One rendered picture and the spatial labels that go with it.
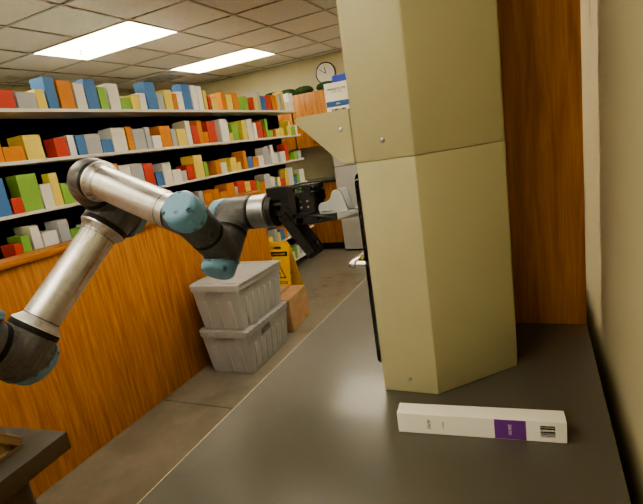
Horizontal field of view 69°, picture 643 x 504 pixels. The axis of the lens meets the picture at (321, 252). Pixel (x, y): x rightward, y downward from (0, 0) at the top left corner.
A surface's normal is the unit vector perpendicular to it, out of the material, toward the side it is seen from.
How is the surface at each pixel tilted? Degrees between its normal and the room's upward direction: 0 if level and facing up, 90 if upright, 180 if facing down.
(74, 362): 90
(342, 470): 0
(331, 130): 90
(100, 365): 90
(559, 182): 90
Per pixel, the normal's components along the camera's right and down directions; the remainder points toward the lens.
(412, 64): 0.36, 0.16
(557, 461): -0.15, -0.96
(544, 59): -0.40, 0.26
